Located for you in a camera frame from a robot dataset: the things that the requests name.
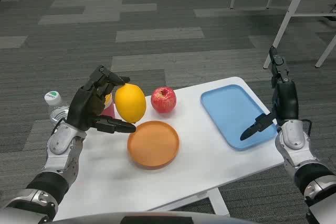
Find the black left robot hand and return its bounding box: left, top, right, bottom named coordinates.
left=65, top=64, right=137, bottom=134

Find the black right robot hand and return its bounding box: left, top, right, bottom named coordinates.
left=239, top=46, right=300, bottom=141

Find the yellow lemon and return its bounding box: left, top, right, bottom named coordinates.
left=114, top=83, right=147, bottom=124

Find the orange round plate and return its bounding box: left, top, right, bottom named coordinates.
left=127, top=120, right=181, bottom=170

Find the clear water bottle white cap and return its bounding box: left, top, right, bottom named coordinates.
left=44, top=91, right=70, bottom=127

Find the light blue rectangular tray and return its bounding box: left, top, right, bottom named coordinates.
left=201, top=84, right=278, bottom=152

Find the red apple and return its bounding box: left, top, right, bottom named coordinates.
left=150, top=86, right=177, bottom=114

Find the white table leg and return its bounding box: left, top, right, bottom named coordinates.
left=206, top=187, right=230, bottom=217

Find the silver robot chest black window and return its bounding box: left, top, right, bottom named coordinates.
left=54, top=211, right=233, bottom=224

